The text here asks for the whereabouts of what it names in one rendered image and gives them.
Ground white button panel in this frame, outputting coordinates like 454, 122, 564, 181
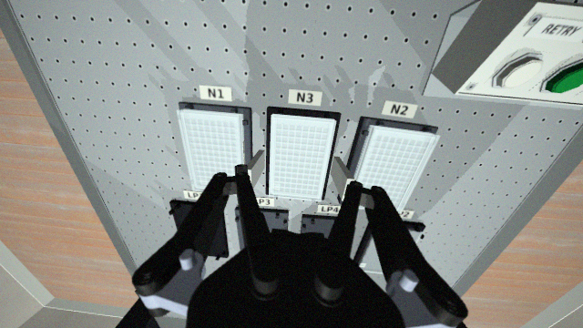
422, 0, 583, 110

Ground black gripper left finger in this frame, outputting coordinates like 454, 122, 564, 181
131, 149, 282, 317

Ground white label with black text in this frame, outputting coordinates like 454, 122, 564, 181
317, 204, 341, 214

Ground white label reading n3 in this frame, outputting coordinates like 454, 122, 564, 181
288, 89, 322, 106

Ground white label reading lp2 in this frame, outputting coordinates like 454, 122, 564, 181
399, 210, 414, 219

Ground white label reading lp3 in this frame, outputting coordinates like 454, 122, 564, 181
256, 197, 274, 206

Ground white label reading lp1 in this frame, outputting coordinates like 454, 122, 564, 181
183, 190, 201, 200

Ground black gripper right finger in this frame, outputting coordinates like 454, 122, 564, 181
313, 156, 468, 328

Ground white label reading n1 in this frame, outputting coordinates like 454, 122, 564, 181
199, 86, 232, 101

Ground white n2 label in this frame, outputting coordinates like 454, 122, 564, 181
381, 101, 418, 118

